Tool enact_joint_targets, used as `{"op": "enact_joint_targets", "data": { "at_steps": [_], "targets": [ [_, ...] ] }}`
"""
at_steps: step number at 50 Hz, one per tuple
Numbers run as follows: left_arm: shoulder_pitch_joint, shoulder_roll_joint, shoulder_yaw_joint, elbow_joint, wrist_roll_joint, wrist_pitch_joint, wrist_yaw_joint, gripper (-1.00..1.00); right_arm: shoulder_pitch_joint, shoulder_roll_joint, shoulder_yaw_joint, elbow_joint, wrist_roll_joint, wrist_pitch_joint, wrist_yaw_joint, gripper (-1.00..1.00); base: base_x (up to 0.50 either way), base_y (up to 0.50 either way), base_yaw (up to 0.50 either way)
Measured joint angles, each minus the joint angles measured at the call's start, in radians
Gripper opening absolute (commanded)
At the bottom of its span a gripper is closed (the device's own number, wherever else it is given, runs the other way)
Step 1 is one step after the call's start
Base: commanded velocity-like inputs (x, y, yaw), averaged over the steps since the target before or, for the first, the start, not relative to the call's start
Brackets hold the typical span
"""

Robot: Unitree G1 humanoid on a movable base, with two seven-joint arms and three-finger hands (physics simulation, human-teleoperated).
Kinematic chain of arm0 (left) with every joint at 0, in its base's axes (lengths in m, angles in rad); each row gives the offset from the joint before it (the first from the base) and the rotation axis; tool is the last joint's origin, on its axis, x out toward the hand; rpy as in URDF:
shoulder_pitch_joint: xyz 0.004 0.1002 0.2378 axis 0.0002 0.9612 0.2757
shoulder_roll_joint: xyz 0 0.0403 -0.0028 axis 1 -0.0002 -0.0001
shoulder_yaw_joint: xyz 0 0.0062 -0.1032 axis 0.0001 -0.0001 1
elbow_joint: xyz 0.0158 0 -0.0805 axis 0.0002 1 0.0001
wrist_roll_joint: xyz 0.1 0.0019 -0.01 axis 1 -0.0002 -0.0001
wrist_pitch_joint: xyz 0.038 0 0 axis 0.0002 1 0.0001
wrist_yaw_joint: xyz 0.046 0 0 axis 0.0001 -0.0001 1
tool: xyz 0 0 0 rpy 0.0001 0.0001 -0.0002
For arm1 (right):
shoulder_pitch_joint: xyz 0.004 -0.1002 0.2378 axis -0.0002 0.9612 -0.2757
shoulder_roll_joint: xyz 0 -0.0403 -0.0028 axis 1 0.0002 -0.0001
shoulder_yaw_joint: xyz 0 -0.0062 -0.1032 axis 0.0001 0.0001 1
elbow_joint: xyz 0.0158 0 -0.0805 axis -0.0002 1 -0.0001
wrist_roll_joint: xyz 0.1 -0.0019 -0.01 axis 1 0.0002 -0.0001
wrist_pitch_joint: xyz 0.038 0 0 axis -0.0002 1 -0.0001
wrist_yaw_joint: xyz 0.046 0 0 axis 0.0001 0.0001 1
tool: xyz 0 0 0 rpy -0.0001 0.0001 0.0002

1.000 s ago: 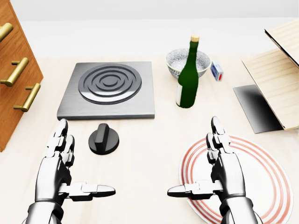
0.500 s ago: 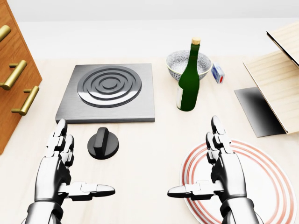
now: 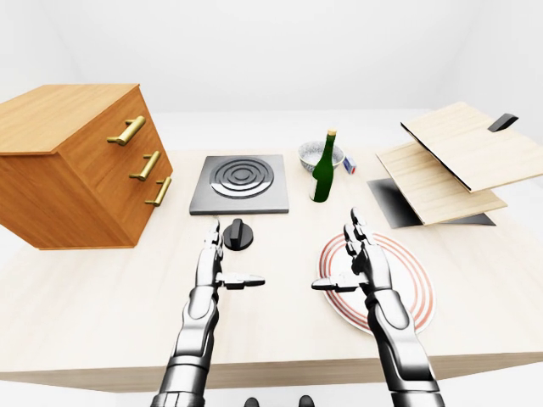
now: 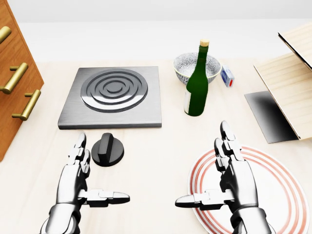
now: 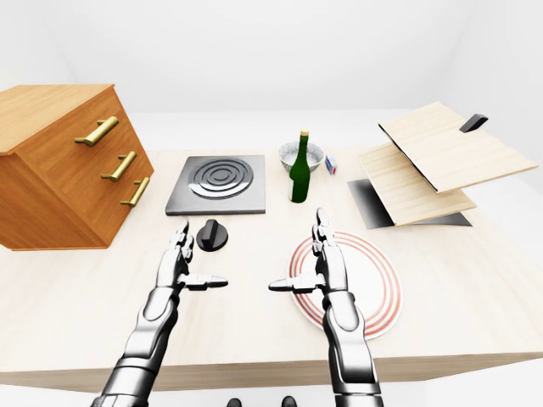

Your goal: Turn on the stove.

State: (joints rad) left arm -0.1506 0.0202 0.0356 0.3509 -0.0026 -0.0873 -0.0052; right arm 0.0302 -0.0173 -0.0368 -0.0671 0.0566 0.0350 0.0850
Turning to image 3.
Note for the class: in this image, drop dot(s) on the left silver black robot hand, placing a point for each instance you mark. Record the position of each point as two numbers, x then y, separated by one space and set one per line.
208 267

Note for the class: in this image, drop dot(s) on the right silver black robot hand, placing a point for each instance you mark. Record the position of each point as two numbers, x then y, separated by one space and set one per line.
373 267

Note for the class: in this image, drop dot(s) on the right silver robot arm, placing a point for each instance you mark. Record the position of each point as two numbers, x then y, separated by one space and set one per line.
403 347

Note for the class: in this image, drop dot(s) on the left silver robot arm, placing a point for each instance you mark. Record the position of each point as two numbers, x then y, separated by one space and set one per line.
193 339

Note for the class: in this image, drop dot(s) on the round black stove knob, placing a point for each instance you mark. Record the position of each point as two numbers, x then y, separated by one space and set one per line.
238 237

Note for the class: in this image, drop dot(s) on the flat dark stove plate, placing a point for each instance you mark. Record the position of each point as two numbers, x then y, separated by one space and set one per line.
203 199

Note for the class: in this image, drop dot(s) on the white plate with red rings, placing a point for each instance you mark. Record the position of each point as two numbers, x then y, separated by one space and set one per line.
413 275

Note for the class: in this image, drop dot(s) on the small wooden cabinet drawer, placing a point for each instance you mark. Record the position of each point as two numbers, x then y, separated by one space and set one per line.
142 216

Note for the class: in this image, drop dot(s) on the small pale wooden board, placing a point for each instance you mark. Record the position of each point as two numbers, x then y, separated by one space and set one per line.
424 186

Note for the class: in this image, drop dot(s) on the green glass bottle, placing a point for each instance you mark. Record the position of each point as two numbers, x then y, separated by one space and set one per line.
323 178

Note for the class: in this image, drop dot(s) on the small blue red box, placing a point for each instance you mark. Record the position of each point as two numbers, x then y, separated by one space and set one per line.
350 164

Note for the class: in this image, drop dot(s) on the medium wooden cabinet drawer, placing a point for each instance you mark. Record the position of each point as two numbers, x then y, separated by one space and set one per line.
121 193

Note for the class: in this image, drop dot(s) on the patterned grey-white bowl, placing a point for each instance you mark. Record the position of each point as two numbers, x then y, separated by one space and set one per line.
307 156

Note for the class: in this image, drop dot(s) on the small dark shape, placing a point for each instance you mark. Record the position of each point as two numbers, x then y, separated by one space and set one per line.
306 401
252 402

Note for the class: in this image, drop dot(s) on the large pale wooden board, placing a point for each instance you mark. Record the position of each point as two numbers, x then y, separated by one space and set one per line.
466 144

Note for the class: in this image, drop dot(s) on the large wooden cabinet drawer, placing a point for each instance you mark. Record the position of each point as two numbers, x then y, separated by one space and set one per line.
91 154

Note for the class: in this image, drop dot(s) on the wooden cabinet with drawers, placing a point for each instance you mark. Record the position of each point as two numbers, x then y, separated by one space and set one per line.
38 195

